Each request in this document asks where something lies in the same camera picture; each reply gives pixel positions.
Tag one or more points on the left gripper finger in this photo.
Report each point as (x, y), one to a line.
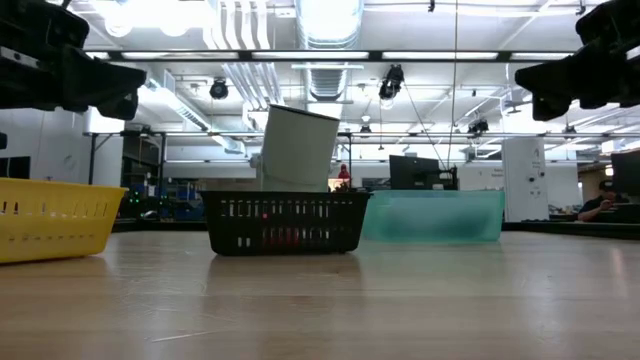
(122, 107)
(95, 80)

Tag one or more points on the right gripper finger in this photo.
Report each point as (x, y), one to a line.
(550, 107)
(565, 77)

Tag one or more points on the red cube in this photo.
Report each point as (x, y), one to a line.
(265, 216)

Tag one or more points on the translucent green plastic bin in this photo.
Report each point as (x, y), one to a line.
(435, 217)

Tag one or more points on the dark storage shelf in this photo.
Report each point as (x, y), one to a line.
(142, 155)

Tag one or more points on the white pillar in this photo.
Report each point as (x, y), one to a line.
(525, 175)

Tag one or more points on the black computer monitor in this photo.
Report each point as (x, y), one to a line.
(412, 172)
(627, 172)

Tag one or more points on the person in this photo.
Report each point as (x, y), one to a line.
(597, 205)
(344, 172)

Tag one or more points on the yellow plastic basket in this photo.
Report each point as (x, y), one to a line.
(50, 235)

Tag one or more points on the grey desk fan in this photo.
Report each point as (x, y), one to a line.
(297, 150)

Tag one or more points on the black overhead beam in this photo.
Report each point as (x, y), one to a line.
(375, 55)

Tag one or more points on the black plastic basket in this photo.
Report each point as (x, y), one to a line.
(285, 195)

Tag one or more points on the black ceiling-hung camera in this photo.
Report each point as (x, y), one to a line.
(218, 90)
(392, 82)

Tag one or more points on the silver ventilation duct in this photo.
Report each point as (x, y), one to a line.
(327, 30)

